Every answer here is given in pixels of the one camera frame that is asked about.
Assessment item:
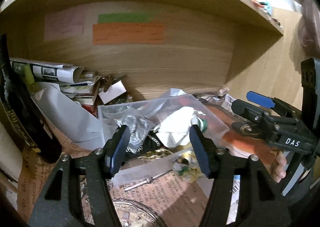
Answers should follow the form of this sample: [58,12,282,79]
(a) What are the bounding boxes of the white soft cloth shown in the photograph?
[154,107,199,148]

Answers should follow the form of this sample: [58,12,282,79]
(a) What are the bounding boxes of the green knitted cloth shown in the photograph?
[191,116,208,133]

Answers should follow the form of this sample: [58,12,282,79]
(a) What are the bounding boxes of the silver glitter pouch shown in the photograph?
[114,114,156,154]

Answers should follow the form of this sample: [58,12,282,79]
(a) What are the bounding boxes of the person's right hand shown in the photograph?
[270,151,286,183]

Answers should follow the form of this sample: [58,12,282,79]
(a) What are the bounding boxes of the cream ceramic mug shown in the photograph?
[0,124,23,181]

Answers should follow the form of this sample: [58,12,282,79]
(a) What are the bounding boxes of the white plastic sheet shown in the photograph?
[31,82,105,150]

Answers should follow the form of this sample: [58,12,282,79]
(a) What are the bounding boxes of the pink striped curtain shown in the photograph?
[298,0,319,58]

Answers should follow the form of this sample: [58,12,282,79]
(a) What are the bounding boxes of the dark wine bottle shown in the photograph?
[1,34,62,164]

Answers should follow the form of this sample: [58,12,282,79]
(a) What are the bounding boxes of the black gold headband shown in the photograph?
[123,132,176,162]

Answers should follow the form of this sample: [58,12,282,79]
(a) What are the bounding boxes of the clear plastic box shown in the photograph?
[97,93,231,157]

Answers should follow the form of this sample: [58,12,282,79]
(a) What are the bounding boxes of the white card box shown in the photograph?
[98,81,126,104]

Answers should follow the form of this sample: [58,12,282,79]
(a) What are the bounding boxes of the rolled newspaper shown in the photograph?
[10,58,84,84]

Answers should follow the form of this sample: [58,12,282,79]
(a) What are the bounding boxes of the orange sticky note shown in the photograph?
[92,22,164,45]

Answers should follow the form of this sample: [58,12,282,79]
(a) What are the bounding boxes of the pink sticky note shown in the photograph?
[44,6,87,41]

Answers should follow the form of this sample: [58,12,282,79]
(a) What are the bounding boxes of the green sticky note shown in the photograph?
[98,12,154,23]

